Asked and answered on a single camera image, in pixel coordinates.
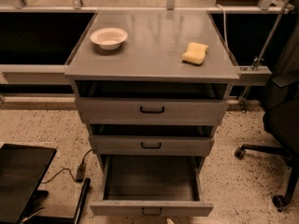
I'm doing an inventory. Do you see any grey bottom drawer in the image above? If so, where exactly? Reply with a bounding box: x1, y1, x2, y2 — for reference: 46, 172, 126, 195
91, 155, 213, 217

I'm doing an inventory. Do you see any grey drawer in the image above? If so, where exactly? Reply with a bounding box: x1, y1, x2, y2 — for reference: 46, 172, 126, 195
89, 124, 214, 157
91, 155, 213, 217
75, 80, 226, 126

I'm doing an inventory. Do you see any grey middle drawer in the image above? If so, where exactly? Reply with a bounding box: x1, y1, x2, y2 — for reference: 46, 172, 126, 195
89, 124, 214, 157

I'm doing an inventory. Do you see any grey top drawer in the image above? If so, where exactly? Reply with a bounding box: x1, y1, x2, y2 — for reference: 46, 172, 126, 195
75, 80, 226, 126

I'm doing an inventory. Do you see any grey drawer cabinet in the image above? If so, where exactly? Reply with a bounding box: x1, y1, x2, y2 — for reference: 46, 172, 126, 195
65, 9, 239, 165

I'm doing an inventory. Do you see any black office chair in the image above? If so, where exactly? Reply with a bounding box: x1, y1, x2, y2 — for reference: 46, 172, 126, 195
235, 22, 299, 209

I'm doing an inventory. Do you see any black monitor screen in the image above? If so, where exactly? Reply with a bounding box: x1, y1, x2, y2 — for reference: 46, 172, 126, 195
0, 144, 56, 224

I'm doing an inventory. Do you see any yellow sponge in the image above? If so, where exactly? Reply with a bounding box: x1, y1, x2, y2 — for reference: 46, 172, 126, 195
181, 42, 209, 65

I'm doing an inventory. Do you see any white bowl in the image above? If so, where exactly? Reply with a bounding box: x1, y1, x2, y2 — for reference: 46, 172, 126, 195
90, 27, 128, 50

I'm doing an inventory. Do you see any black power adapter with cable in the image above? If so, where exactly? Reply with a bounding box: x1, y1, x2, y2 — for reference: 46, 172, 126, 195
44, 150, 92, 184

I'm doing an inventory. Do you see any white cable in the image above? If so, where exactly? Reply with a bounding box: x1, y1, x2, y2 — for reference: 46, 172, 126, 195
215, 4, 231, 53

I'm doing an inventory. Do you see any grey rail frame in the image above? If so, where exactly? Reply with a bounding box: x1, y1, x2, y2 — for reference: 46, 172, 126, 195
0, 6, 283, 87

